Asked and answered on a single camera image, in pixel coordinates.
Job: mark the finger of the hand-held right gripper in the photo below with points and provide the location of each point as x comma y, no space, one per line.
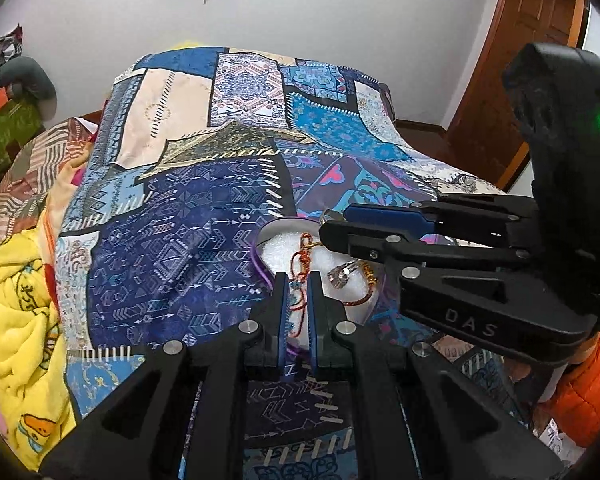
360,242
380,215

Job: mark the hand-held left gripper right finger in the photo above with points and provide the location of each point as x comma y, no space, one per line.
314,316

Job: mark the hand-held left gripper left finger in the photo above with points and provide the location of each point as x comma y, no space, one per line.
281,312

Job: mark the purple heart-shaped jewelry box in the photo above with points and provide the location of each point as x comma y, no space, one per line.
280,255

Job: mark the brown wooden door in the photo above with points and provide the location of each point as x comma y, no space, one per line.
520,60

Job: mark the patchwork blue blanket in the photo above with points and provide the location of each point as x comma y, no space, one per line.
180,210

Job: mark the yellow pillow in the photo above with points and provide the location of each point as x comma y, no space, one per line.
187,46

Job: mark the yellow fleece blanket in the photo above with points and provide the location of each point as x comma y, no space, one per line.
20,320

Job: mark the orange striped blanket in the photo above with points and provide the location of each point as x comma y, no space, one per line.
30,170

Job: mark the grey neck pillow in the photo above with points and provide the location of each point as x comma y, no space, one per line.
32,77

